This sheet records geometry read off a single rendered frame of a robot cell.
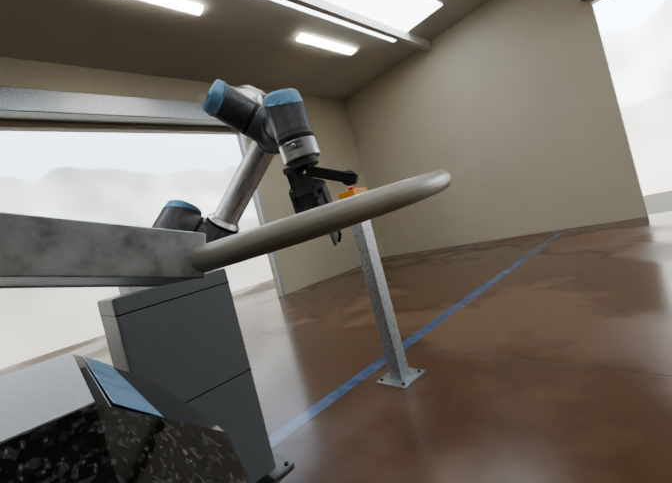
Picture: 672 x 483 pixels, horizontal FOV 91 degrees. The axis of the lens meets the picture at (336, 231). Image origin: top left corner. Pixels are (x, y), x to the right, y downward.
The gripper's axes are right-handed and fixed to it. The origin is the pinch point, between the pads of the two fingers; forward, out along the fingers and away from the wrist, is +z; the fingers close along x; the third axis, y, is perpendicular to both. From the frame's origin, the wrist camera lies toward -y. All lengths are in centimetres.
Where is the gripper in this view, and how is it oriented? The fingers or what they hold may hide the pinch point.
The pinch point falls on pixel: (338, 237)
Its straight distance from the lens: 79.7
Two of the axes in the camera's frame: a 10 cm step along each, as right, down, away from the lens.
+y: -9.3, 3.1, 1.8
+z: 3.3, 9.4, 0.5
